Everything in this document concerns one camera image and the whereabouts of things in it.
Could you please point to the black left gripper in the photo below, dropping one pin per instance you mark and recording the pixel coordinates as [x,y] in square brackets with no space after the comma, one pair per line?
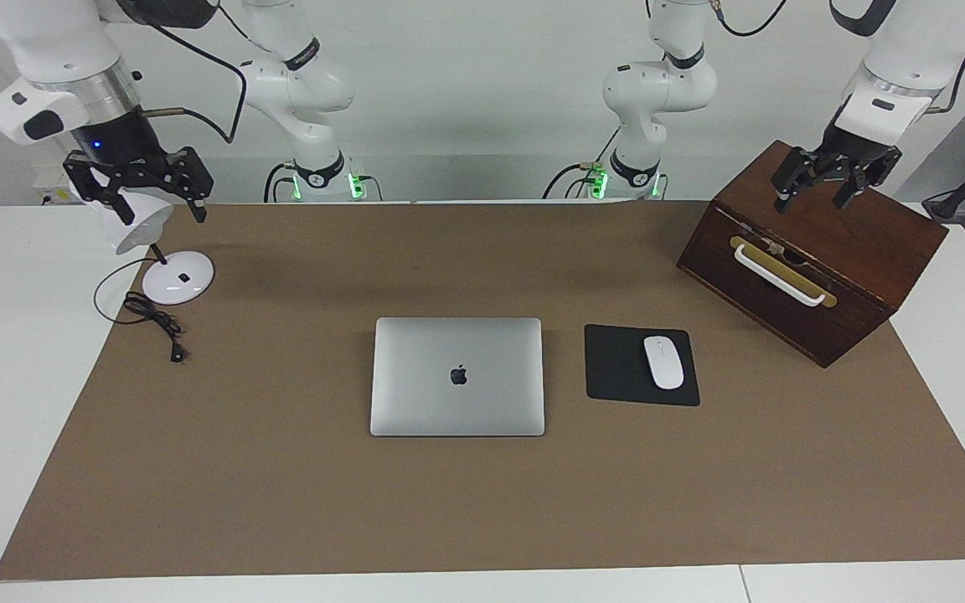
[847,157]

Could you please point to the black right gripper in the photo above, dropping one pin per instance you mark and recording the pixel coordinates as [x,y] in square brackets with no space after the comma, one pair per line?
[118,146]

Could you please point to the silver laptop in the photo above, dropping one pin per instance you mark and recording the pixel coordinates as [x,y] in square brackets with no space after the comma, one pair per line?
[457,402]

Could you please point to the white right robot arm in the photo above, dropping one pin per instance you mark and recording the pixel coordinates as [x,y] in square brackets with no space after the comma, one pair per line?
[55,42]

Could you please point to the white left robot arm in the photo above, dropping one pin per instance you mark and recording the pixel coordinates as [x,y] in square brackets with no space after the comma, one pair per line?
[667,84]

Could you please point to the dark wooden box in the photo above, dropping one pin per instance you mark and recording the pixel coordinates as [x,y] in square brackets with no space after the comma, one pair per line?
[868,243]

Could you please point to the white power strip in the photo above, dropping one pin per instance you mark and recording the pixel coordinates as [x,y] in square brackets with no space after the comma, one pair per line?
[51,188]

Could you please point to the white desk lamp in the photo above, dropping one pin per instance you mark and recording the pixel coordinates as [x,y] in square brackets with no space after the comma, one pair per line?
[181,280]

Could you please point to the white computer mouse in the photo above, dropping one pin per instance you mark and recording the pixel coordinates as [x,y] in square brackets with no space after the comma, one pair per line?
[663,362]

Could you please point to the black mouse pad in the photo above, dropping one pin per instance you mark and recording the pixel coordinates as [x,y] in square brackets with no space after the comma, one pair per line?
[616,368]

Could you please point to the brown table mat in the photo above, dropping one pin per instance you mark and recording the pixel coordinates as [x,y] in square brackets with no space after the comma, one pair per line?
[281,502]

